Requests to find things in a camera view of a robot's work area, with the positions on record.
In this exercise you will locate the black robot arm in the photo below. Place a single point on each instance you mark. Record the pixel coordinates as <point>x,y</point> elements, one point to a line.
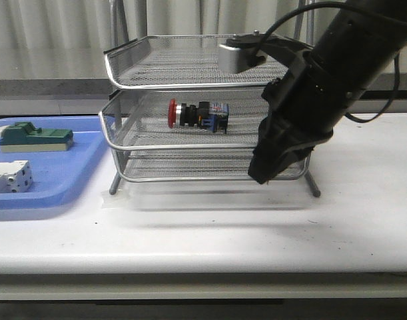
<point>374,30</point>

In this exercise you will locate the blue plastic tray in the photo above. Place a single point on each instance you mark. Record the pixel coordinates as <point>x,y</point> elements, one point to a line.
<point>58,176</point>

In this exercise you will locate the white circuit breaker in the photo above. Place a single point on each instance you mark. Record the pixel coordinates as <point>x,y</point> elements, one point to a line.
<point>15,176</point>

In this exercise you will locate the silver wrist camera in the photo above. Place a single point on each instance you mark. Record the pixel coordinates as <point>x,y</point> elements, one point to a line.
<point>234,53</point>

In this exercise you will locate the red emergency stop button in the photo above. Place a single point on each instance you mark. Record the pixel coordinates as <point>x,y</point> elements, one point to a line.
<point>209,115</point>

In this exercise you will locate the green terminal block component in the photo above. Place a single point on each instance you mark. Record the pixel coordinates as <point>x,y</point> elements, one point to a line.
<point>24,137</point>

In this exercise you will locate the grey stone counter ledge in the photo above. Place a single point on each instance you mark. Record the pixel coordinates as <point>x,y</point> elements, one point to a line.
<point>53,73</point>

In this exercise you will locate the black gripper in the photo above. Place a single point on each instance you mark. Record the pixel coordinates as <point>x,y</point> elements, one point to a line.
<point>304,107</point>

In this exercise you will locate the silver mesh tray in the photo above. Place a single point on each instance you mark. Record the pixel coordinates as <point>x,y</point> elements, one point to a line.
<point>170,165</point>
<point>138,119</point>
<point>190,61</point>

